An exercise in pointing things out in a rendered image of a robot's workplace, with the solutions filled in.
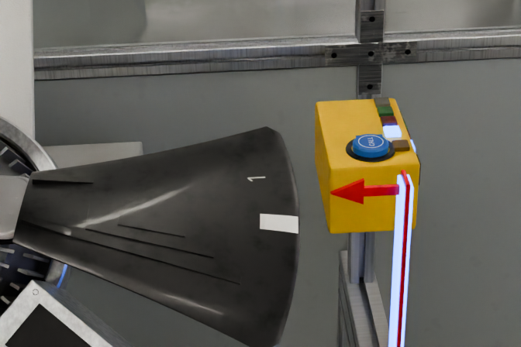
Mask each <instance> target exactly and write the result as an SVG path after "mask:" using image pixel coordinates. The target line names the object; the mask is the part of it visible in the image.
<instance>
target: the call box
mask: <svg viewBox="0 0 521 347"><path fill-rule="evenodd" d="M389 101H390V103H391V107H392V109H393V112H394V116H395V117H396V120H397V123H398V126H399V128H400V131H401V136H400V137H385V133H384V130H383V128H384V127H382V125H381V121H380V117H379V116H378V112H377V108H376V107H375V104H374V99H363V100H346V101H318V102H316V105H315V164H316V171H317V175H318V179H319V186H320V190H321V195H322V199H323V206H324V210H325V214H326V221H327V226H328V230H329V231H330V233H332V234H337V233H352V232H380V231H395V210H396V195H387V196H372V197H364V204H360V203H357V202H355V201H350V200H347V199H345V198H340V197H337V196H335V195H332V194H330V192H331V191H334V190H336V189H337V188H340V187H343V186H345V185H348V184H350V183H353V182H354V181H357V180H360V179H362V178H364V186H368V185H384V184H397V180H398V175H401V170H405V171H406V173H407V174H408V175H409V176H410V179H411V181H412V185H413V187H414V188H413V201H412V225H411V229H414V228H415V227H416V213H417V201H418V189H419V166H420V165H419V161H418V159H417V156H416V153H415V150H414V148H413V146H412V142H411V140H410V138H409V134H408V132H407V130H406V127H405V124H404V122H403V119H402V116H401V113H400V111H399V107H398V106H397V103H396V100H395V99H394V98H389ZM363 134H376V135H378V134H382V136H383V137H384V138H386V139H387V140H388V153H387V154H385V155H384V156H380V157H375V158H368V157H363V156H358V155H357V154H356V153H354V152H353V141H354V139H355V138H356V136H361V135H363ZM401 139H407V140H408V143H409V146H410V151H403V152H395V151H394V149H393V146H392V140H401Z"/></svg>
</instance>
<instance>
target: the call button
mask: <svg viewBox="0 0 521 347"><path fill-rule="evenodd" d="M353 152H354V153H356V154H357V155H358V156H363V157H368V158H375V157H380V156H384V155H385V154H387V153H388V140H387V139H386V138H384V137H383V136H382V134H378V135H376V134H363V135H361V136H356V138H355V139H354V141H353Z"/></svg>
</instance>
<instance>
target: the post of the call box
mask: <svg viewBox="0 0 521 347"><path fill-rule="evenodd" d="M374 244H375V232H352V233H348V236H347V274H348V275H349V281H350V283H373V282H374Z"/></svg>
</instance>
